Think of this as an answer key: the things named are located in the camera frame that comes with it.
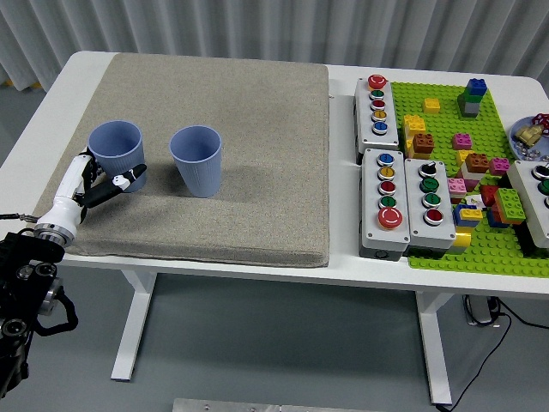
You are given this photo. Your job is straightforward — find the black brick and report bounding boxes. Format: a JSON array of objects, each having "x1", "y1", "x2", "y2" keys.
[{"x1": 516, "y1": 222, "x2": 541, "y2": 261}]

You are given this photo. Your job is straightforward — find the black cable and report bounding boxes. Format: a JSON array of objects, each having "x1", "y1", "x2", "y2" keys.
[{"x1": 445, "y1": 300, "x2": 549, "y2": 412}]

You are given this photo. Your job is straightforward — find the red brick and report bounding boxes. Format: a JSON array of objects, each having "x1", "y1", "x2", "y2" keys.
[{"x1": 479, "y1": 184, "x2": 499, "y2": 208}]

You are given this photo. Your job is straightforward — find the grey power adapter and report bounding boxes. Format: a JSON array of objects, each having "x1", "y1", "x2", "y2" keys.
[{"x1": 462, "y1": 294, "x2": 501, "y2": 327}]

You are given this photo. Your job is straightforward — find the white curtain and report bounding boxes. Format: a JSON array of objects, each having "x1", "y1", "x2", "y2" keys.
[{"x1": 0, "y1": 0, "x2": 549, "y2": 87}]

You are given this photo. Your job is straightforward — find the blue green grey brick tower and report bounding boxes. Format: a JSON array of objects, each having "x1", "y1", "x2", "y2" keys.
[{"x1": 455, "y1": 77, "x2": 488, "y2": 118}]

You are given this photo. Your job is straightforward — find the grey five-button box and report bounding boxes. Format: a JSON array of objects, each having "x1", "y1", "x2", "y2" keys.
[
  {"x1": 358, "y1": 148, "x2": 411, "y2": 260},
  {"x1": 352, "y1": 75, "x2": 401, "y2": 165}
]

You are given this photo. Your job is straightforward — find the grey-brown mat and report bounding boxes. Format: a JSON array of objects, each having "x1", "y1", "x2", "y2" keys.
[{"x1": 24, "y1": 52, "x2": 331, "y2": 269}]

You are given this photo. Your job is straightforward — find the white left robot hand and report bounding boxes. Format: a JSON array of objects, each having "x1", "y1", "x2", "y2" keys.
[{"x1": 37, "y1": 147, "x2": 148, "y2": 236}]

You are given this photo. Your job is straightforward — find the blue plate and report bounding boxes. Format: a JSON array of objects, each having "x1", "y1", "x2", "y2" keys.
[{"x1": 508, "y1": 116, "x2": 549, "y2": 161}]

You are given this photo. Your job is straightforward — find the pink brick on white brick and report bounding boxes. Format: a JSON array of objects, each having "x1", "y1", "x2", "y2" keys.
[{"x1": 446, "y1": 177, "x2": 467, "y2": 203}]

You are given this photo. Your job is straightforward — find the yellow round brick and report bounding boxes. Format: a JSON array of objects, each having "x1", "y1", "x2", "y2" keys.
[{"x1": 449, "y1": 230, "x2": 473, "y2": 258}]

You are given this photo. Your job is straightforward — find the gold figure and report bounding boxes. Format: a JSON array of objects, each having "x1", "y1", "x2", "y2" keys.
[{"x1": 514, "y1": 124, "x2": 542, "y2": 144}]

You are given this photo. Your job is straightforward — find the white table leg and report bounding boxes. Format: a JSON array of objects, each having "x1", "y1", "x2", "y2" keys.
[
  {"x1": 414, "y1": 291, "x2": 454, "y2": 405},
  {"x1": 110, "y1": 270, "x2": 158, "y2": 382}
]

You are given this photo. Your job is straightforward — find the blue ribbed cup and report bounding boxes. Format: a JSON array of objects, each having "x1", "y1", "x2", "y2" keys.
[
  {"x1": 168, "y1": 124, "x2": 223, "y2": 199},
  {"x1": 87, "y1": 120, "x2": 148, "y2": 193}
]

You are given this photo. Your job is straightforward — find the green brick baseplate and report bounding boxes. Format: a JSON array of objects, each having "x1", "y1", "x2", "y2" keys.
[{"x1": 389, "y1": 81, "x2": 549, "y2": 274}]

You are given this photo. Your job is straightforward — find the blue and yellow brick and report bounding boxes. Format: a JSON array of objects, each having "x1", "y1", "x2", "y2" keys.
[{"x1": 452, "y1": 203, "x2": 483, "y2": 228}]

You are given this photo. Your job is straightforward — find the brown brick on white brick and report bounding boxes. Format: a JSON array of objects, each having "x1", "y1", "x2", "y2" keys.
[{"x1": 455, "y1": 152, "x2": 490, "y2": 181}]

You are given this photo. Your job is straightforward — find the green topped brick stack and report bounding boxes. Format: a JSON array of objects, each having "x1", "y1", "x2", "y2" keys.
[{"x1": 486, "y1": 187, "x2": 528, "y2": 228}]

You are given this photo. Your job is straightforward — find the white button box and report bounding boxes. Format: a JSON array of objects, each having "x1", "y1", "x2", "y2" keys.
[{"x1": 505, "y1": 159, "x2": 549, "y2": 251}]

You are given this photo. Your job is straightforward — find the grey button box with selector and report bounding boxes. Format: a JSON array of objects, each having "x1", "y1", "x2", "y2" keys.
[{"x1": 403, "y1": 157, "x2": 456, "y2": 258}]

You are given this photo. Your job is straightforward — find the yellow brick stack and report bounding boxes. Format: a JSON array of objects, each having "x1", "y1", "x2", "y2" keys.
[{"x1": 401, "y1": 113, "x2": 427, "y2": 159}]

